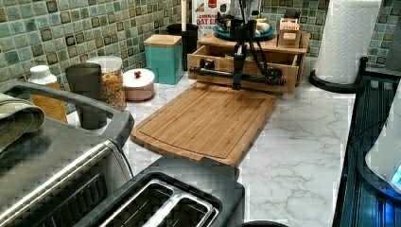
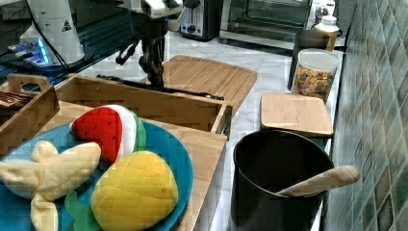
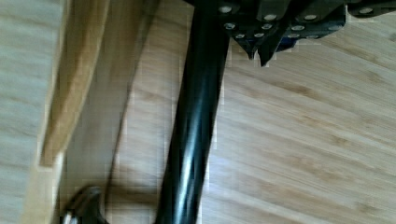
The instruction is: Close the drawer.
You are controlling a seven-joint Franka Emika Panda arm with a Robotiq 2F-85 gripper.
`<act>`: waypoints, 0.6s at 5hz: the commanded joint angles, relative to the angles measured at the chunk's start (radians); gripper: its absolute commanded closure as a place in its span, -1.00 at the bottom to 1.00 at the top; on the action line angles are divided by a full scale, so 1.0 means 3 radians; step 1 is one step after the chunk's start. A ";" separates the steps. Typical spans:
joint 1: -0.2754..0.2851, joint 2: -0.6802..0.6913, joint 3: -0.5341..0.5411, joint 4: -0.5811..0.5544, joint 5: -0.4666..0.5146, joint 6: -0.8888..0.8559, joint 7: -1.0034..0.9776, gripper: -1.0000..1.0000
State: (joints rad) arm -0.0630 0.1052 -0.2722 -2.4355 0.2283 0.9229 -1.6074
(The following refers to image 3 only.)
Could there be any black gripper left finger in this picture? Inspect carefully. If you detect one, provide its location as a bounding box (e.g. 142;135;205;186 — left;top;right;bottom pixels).
183;0;292;61

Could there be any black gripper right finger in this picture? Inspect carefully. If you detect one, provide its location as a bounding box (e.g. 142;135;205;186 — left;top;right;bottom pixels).
257;0;395;66

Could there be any bamboo cutting board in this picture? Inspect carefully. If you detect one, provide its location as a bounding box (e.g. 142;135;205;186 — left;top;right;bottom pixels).
106;0;396;224

